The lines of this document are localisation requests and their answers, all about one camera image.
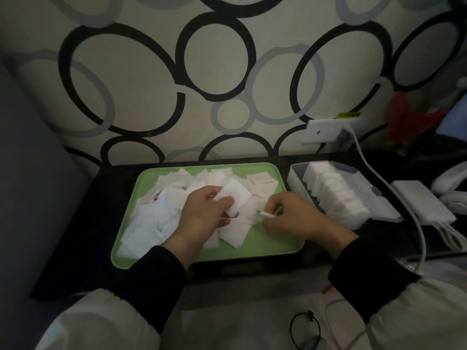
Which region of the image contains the grey upholstered sofa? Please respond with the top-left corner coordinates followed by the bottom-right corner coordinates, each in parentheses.
top-left (0, 61), bottom-right (90, 350)

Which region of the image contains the person's left forearm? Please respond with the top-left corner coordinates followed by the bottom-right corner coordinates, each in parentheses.
top-left (35, 245), bottom-right (187, 350)

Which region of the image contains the white power bank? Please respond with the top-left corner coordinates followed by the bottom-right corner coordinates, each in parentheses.
top-left (390, 180), bottom-right (457, 226)

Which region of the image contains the green plastic tray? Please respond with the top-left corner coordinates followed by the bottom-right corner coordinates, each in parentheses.
top-left (110, 162), bottom-right (305, 270)

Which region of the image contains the thin white cable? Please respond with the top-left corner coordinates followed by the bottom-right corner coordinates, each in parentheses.
top-left (324, 297), bottom-right (369, 350)

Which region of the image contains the person's right hand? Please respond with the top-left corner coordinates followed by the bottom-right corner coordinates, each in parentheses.
top-left (261, 192), bottom-right (360, 260)

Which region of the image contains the white neck fan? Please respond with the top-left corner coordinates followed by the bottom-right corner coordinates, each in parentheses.
top-left (430, 162), bottom-right (467, 215)

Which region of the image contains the red decoration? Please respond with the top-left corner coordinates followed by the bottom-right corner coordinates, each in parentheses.
top-left (385, 92), bottom-right (446, 146)

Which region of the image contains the white charger cable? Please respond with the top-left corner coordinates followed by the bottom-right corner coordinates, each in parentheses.
top-left (341, 125), bottom-right (428, 274)

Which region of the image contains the person's left hand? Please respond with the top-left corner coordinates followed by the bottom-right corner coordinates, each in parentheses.
top-left (160, 185), bottom-right (240, 270)

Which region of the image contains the pile of white cotton pads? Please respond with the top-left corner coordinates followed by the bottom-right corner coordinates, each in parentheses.
top-left (116, 167), bottom-right (280, 259)

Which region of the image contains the white wall socket plate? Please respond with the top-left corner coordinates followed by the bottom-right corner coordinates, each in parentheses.
top-left (302, 119), bottom-right (362, 144)

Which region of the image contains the white looped cable bundle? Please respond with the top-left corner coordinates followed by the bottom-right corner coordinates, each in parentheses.
top-left (434, 222), bottom-right (467, 251)

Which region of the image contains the blue curtain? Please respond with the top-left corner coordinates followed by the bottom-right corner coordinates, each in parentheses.
top-left (436, 104), bottom-right (467, 142)

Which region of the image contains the person's right forearm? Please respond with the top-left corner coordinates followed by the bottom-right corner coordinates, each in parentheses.
top-left (327, 236), bottom-right (467, 350)

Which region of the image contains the black hair tie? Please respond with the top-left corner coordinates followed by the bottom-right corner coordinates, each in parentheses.
top-left (290, 311), bottom-right (322, 350)

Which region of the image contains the stack of cotton pads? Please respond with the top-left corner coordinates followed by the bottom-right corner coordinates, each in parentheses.
top-left (213, 178), bottom-right (253, 218)

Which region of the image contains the clear plastic box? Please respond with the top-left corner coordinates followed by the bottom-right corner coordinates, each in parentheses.
top-left (286, 160), bottom-right (373, 230)

